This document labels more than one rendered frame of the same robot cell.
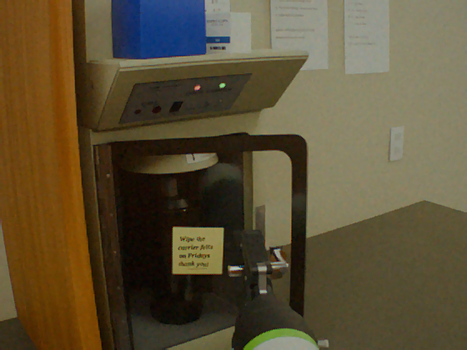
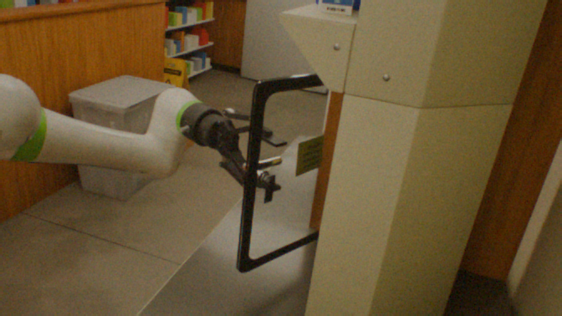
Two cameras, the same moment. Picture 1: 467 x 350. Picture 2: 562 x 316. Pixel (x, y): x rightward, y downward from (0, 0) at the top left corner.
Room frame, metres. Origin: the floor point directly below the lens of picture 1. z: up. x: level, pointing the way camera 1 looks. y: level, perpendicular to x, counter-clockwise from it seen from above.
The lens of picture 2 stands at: (1.46, -0.56, 1.60)
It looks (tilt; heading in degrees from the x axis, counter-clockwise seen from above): 24 degrees down; 141
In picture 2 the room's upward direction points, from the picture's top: 7 degrees clockwise
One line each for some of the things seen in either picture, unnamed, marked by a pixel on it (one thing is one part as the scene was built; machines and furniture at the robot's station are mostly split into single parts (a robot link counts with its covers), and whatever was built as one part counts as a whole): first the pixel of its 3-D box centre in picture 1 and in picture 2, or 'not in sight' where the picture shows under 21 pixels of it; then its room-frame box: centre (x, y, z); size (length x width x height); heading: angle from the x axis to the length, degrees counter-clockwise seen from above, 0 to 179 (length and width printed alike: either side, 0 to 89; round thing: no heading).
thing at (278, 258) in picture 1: (258, 264); not in sight; (0.80, -0.04, 1.20); 0.10 x 0.05 x 0.03; 96
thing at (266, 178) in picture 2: not in sight; (268, 188); (0.85, -0.07, 1.18); 0.02 x 0.02 x 0.06; 6
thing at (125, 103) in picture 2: not in sight; (125, 113); (-1.42, 0.50, 0.49); 0.60 x 0.42 x 0.33; 124
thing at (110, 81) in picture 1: (203, 87); (334, 38); (0.85, 0.04, 1.46); 0.32 x 0.11 x 0.10; 124
